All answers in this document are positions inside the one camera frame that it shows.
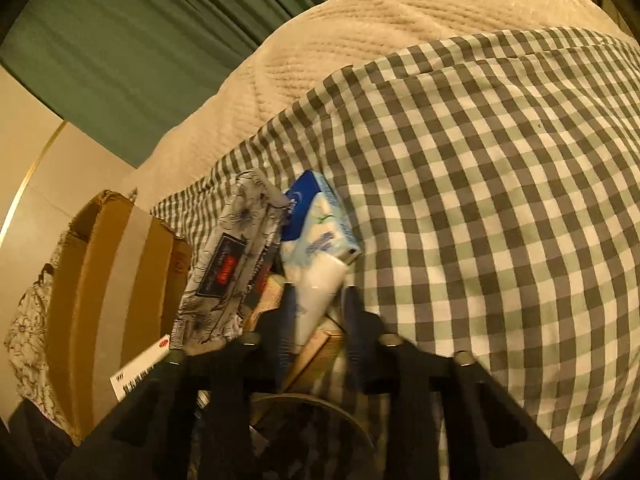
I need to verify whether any green and white medicine box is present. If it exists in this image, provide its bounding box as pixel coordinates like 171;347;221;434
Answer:
109;334;173;403

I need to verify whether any blue and white tissue pack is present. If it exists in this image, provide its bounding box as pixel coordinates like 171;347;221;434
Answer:
279;170;362;281

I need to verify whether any wooden box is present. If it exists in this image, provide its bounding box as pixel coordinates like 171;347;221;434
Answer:
245;275;351;396

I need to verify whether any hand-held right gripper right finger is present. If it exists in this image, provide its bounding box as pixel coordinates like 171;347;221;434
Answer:
342;285;581;480

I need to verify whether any wide green curtain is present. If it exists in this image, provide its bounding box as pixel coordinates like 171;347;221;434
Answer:
0;0;361;171

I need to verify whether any floral tissue pack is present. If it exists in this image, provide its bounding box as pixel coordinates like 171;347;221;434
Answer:
170;170;291;348

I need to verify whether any cream quilt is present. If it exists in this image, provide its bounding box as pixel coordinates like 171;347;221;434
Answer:
117;0;631;211

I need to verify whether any black jar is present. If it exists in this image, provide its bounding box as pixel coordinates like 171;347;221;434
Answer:
247;392;381;480

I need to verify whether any white cream tube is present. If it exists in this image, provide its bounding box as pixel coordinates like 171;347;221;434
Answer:
292;252;362;356

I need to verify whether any brown cardboard box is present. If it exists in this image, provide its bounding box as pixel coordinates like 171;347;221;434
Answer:
45;189;193;443

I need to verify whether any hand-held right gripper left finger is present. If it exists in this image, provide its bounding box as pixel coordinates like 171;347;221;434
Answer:
55;285;301;480

